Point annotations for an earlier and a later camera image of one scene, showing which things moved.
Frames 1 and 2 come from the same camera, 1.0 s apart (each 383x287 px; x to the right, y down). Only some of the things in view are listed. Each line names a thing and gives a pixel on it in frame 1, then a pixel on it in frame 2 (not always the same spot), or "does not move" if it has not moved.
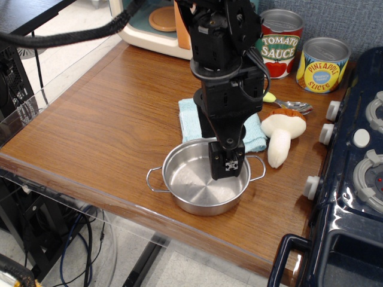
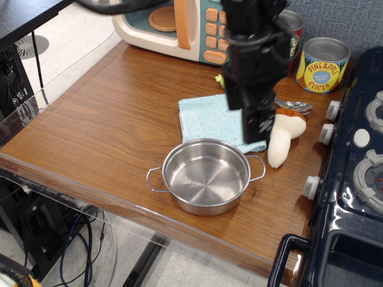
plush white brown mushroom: x=281 y=125 does not move
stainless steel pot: x=187 y=173 does not move
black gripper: x=223 y=106 to x=256 y=57
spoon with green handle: x=305 y=108 does not move
